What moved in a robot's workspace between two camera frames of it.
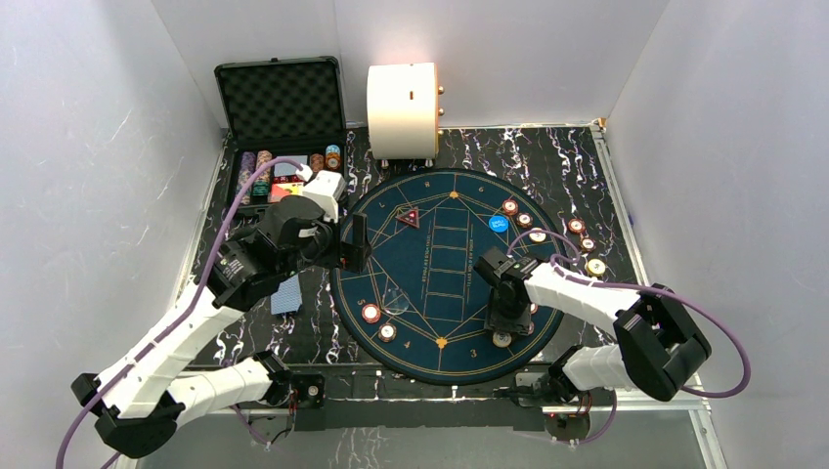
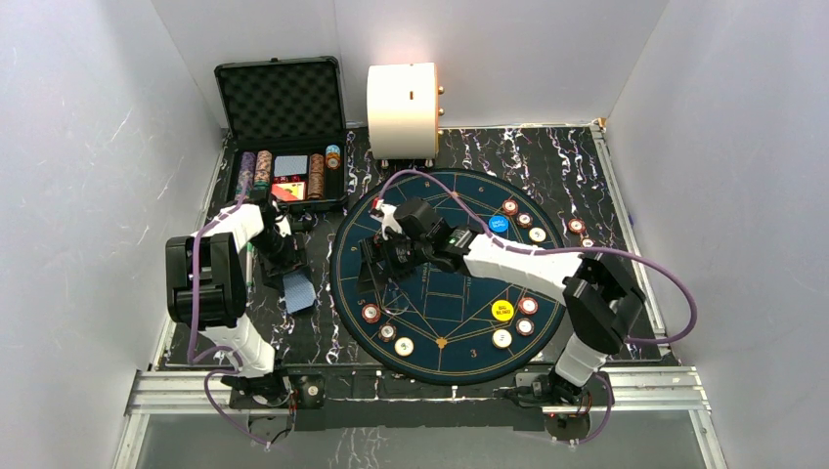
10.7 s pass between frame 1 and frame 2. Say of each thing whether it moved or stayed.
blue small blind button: stayed
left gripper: moved
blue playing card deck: moved
